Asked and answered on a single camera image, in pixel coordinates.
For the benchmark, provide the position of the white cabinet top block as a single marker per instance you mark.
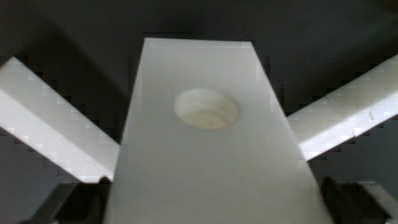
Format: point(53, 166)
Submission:
point(215, 175)

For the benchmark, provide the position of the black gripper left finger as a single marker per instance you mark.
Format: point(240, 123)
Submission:
point(75, 204)

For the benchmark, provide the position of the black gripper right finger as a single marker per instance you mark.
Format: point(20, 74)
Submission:
point(359, 202)

